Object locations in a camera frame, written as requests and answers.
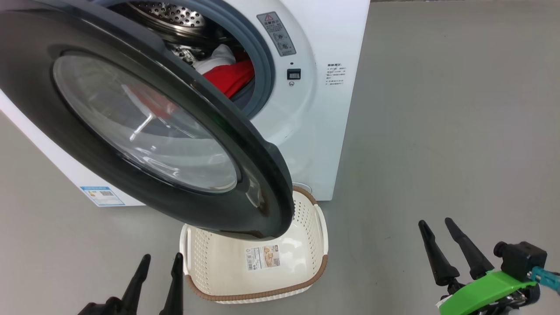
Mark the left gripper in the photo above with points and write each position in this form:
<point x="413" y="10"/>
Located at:
<point x="103" y="308"/>

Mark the blue energy label sticker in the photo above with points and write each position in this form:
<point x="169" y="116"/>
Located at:
<point x="103" y="197"/>

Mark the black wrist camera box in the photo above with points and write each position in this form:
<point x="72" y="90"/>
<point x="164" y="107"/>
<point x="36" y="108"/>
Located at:
<point x="523" y="258"/>

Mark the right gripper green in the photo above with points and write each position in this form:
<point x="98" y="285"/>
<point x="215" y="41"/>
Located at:
<point x="485" y="291"/>

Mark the small printed text label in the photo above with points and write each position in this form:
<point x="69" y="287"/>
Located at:
<point x="336" y="74"/>

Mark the white front-load washing machine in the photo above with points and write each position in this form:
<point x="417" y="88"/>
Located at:
<point x="337" y="109"/>

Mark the grey rubber door gasket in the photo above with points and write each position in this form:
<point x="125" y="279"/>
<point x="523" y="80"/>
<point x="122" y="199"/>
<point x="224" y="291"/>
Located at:
<point x="262" y="65"/>

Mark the cream perforated laundry basket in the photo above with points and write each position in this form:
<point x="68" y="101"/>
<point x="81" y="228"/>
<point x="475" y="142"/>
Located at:
<point x="302" y="245"/>

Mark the red garment white lining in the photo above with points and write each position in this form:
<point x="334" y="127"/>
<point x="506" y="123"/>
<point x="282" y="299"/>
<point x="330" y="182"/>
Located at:
<point x="229" y="78"/>

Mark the paper basket label sticker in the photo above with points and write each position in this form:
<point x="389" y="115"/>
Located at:
<point x="263" y="257"/>

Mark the steel perforated washer drum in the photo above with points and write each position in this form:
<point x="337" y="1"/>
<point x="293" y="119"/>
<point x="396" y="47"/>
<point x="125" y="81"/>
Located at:
<point x="175" y="17"/>

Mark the grey warning sticker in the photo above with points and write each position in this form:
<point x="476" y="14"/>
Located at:
<point x="276" y="34"/>

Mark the black door latch socket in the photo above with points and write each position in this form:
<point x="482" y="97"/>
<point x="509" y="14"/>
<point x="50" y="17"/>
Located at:
<point x="294" y="74"/>

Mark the round drain filter cover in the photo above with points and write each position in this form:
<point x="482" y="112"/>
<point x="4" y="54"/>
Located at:
<point x="304" y="188"/>

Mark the dark round washer door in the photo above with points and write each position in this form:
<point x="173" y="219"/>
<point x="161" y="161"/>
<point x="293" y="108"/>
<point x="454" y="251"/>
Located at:
<point x="245" y="144"/>

